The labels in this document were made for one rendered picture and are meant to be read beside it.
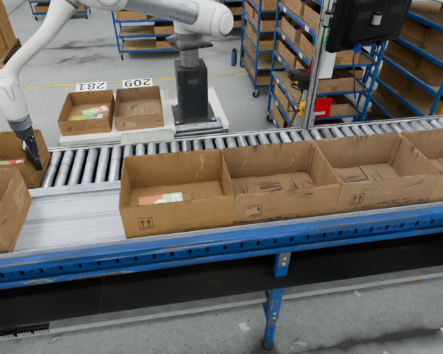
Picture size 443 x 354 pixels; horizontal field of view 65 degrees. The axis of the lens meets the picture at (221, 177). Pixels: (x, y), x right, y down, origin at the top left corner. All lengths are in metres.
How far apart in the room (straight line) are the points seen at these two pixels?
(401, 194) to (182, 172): 0.86
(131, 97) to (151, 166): 1.12
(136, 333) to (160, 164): 1.04
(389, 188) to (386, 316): 1.05
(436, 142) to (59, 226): 1.64
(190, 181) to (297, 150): 0.48
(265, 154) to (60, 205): 0.86
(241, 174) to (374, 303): 1.21
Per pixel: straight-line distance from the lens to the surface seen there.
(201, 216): 1.25
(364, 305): 2.31
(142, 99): 2.51
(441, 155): 1.94
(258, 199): 1.24
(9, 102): 1.68
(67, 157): 2.06
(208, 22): 1.82
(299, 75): 2.06
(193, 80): 2.11
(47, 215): 1.53
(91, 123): 2.18
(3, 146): 2.14
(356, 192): 1.38
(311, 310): 2.20
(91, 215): 1.46
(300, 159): 1.56
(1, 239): 1.39
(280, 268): 1.48
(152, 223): 1.25
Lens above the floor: 1.86
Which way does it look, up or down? 39 degrees down
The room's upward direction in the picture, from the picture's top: straight up
